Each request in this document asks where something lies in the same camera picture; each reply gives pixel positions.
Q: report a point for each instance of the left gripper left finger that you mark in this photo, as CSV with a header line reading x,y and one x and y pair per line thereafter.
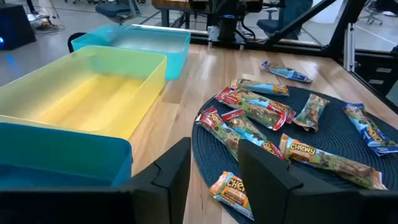
x,y
168,193

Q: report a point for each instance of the black box with blue light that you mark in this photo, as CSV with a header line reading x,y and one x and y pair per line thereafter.
x,y
15,28

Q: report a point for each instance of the dark round plate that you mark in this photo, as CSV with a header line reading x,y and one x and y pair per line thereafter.
x,y
335,137

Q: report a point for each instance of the wooden table with black legs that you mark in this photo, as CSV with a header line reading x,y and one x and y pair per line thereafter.
x,y
171,3

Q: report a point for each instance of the blue office chair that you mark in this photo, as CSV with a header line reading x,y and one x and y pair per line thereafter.
x,y
287,11
113,9

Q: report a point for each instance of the light turquoise plastic bin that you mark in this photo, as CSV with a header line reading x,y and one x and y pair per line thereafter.
x,y
146,43

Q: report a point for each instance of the silver aluminium post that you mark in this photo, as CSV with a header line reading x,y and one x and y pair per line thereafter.
x,y
349,46

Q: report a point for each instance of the yellow translucent plastic bin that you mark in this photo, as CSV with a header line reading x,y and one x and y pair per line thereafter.
x,y
87,99

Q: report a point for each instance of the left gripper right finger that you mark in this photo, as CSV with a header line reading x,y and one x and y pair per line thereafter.
x,y
280,199

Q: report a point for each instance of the dark teal plastic bin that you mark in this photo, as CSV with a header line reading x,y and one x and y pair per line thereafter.
x,y
62,155

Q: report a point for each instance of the grey office chair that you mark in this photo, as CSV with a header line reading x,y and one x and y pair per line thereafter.
x,y
371,14

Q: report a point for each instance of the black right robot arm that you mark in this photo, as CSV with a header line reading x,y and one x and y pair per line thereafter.
x,y
228,29

